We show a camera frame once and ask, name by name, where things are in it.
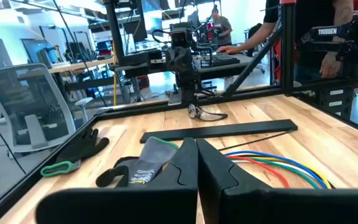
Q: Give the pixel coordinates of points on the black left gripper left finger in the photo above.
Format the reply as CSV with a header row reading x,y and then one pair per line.
x,y
135,205

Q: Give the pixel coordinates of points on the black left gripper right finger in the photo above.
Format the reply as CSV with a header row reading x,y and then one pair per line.
x,y
275,208

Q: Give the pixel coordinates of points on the black duct cover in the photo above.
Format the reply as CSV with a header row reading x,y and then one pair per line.
x,y
219,130

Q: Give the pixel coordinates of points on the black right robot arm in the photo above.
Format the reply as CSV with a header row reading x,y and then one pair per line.
x,y
187,88

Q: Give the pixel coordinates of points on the dark grey desk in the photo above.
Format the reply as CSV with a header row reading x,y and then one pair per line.
x,y
222,71

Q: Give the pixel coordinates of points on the black keyboard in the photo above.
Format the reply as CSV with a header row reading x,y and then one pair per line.
x,y
225,59

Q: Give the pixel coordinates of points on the person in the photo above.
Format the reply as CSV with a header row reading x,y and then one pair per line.
x,y
309,18
224,29

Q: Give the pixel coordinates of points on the clear safety glasses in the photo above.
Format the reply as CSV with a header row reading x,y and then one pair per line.
x,y
204,115

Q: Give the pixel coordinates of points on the black work glove green cuff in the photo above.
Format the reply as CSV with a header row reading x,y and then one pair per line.
x,y
82,146

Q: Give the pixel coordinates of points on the wooden desk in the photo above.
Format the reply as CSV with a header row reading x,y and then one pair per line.
x,y
79,64

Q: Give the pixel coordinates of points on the white stool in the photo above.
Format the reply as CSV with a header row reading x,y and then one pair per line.
x,y
84,102

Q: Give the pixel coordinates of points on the black labelled drawer cabinet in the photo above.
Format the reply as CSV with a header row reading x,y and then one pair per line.
x,y
336,102

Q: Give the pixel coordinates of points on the grey mesh office chair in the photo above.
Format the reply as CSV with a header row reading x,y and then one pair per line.
x,y
26,102

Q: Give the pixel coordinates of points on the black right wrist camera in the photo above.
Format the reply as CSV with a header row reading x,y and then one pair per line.
x,y
179,37

